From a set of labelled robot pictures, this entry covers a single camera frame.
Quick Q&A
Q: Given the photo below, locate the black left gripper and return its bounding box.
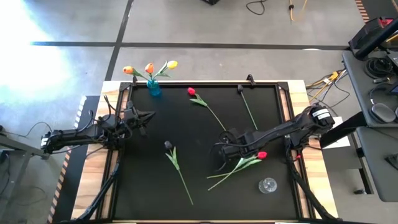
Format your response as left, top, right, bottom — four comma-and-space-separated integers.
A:
122, 100, 157, 138

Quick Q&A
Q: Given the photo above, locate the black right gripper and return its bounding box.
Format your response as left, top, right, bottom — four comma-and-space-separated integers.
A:
215, 131, 250, 173

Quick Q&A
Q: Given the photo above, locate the yellow artificial tulip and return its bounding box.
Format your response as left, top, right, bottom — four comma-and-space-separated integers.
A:
153, 60, 179, 82
207, 157, 253, 192

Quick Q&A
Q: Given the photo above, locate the blue glass vase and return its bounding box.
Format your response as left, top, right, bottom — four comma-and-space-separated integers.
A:
146, 79, 162, 96

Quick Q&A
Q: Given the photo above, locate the black leafy artificial tulip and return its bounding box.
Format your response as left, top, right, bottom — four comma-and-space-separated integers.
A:
164, 140, 194, 206

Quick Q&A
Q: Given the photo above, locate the red artificial tulip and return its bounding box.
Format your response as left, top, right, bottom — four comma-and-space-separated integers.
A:
187, 87, 227, 131
206, 151, 268, 179

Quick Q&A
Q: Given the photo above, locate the clear glass vase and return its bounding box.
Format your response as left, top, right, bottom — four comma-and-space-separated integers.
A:
257, 177, 278, 195

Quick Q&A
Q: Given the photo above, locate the red-orange artificial tulip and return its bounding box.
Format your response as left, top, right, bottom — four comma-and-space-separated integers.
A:
144, 63, 155, 82

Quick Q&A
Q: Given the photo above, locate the orange artificial tulip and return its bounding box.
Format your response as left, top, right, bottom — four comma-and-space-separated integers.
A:
123, 65, 152, 83

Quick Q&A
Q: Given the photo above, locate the black leafless artificial tulip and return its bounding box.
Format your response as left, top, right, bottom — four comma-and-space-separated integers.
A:
237, 84, 259, 131

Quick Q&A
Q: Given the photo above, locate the black table mat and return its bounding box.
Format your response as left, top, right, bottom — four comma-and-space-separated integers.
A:
113, 84, 299, 220

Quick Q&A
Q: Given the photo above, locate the black hazard-striped floor mat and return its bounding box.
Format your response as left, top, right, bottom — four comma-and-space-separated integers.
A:
46, 95, 96, 224
354, 0, 398, 23

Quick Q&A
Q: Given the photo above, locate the white paper sheet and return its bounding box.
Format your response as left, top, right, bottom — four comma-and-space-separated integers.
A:
323, 116, 351, 149

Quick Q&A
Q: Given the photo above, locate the grey side table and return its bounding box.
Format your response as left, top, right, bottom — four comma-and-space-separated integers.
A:
0, 133, 51, 194

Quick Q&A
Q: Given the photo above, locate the dark grey desk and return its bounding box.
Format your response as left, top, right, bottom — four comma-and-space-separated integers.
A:
356, 126, 398, 203

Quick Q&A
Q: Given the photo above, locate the dark grey oval case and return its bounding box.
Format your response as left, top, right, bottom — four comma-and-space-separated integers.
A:
370, 102, 397, 124

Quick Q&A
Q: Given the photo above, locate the black slanted pole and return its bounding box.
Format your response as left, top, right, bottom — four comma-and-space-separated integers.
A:
354, 18, 398, 61

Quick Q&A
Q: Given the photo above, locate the black and red tool case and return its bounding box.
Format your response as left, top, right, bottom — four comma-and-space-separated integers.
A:
348, 17, 395, 50

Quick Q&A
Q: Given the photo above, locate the black diagonal frame strut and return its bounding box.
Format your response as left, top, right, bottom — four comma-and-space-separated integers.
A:
287, 161, 335, 221
76, 161, 121, 222

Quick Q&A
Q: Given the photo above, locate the thin black floor cable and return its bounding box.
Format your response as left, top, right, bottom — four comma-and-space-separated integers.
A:
0, 121, 52, 139

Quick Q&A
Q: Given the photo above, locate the yellow and black cable bundle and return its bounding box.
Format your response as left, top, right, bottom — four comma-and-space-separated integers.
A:
305, 70, 351, 112

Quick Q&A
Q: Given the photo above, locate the black floor cable loop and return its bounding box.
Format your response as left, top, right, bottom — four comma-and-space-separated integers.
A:
245, 0, 267, 16

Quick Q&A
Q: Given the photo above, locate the yellow floor cable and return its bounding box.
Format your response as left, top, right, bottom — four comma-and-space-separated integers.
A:
288, 0, 308, 22

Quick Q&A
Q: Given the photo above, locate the coiled black cable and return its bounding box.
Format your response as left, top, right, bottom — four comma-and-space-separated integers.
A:
363, 57, 389, 80

